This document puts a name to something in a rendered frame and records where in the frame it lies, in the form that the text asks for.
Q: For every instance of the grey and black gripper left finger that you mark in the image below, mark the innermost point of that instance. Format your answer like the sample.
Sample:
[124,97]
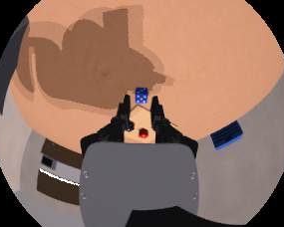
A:
[114,131]

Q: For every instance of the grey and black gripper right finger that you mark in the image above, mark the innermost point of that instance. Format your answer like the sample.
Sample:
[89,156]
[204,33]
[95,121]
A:
[164,132]

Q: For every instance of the blue die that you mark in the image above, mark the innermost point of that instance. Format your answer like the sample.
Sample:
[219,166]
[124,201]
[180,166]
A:
[141,95]

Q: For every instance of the black die with white pips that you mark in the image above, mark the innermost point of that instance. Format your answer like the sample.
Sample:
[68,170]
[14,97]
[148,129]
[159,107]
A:
[131,126]

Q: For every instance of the red die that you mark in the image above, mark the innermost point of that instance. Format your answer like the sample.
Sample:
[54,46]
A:
[143,133]

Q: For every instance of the tan mat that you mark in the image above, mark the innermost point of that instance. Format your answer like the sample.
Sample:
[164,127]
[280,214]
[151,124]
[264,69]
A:
[141,117]

